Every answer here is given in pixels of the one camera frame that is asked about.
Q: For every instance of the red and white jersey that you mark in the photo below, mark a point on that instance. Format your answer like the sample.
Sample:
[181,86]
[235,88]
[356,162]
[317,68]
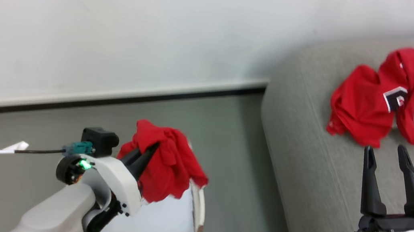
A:
[392,97]

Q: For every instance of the grey fabric sofa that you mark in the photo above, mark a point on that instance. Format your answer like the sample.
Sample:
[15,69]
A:
[327,181]

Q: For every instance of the black and white baseboard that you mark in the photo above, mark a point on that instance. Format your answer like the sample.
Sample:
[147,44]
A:
[112,98]

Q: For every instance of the white laundry basket tan rim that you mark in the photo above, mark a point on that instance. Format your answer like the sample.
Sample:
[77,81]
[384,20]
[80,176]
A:
[163,227]

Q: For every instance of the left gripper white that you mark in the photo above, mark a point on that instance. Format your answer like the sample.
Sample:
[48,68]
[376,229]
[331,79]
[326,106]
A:
[116,184]

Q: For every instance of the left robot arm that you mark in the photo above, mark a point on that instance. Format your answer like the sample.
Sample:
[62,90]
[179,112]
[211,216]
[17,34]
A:
[55,212]

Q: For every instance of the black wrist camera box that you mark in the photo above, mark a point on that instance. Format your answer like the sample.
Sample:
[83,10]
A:
[100,141]

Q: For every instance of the plain red shirt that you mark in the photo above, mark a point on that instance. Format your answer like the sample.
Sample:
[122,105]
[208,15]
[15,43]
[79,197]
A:
[167,167]

